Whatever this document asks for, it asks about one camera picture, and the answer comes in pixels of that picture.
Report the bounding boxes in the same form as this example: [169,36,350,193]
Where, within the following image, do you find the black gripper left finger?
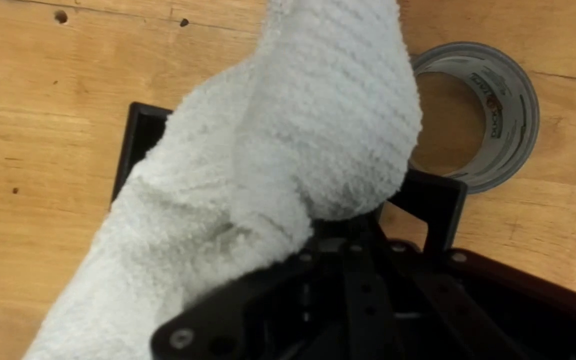
[150,225,404,360]

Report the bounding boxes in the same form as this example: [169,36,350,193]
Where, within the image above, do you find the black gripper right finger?
[366,216,576,360]

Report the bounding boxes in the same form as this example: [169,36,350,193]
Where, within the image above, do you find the white terry towel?
[20,0,426,360]

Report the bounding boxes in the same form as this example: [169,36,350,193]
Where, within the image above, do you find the black mesh box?
[108,100,473,258]

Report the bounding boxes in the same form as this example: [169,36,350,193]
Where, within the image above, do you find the grey duct tape roll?
[406,41,543,197]

